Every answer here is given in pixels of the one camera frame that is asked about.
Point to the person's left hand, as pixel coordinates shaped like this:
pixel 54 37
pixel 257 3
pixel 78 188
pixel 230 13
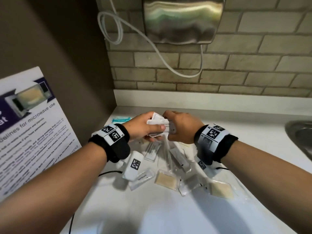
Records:
pixel 139 126

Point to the steel sink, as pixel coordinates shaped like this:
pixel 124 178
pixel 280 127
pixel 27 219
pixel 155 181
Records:
pixel 302 136

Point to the person's right hand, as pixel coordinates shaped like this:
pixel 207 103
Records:
pixel 186 127

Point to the white table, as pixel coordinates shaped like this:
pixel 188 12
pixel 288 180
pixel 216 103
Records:
pixel 158 212

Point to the person's left forearm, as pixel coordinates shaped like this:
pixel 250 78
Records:
pixel 53 190

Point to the stack of toothpaste sachets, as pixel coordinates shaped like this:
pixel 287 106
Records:
pixel 142 179

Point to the white and purple poster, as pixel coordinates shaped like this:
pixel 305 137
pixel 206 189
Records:
pixel 36 143

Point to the black wristband with marker tags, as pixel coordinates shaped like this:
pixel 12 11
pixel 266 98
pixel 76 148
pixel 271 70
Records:
pixel 112 134
pixel 212 136

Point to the stack of white wipe sachets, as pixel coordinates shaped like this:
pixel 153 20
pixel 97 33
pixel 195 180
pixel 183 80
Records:
pixel 152 152
pixel 158 124

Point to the steel wall dispenser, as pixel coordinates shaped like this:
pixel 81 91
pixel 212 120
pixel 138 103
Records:
pixel 182 19

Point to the clear toothbrushes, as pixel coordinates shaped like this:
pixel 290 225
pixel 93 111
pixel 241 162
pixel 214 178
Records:
pixel 168 155

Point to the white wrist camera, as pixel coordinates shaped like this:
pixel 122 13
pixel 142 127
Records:
pixel 201 165
pixel 132 165

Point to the row of teal wipe packets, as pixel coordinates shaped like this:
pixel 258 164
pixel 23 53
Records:
pixel 120 118

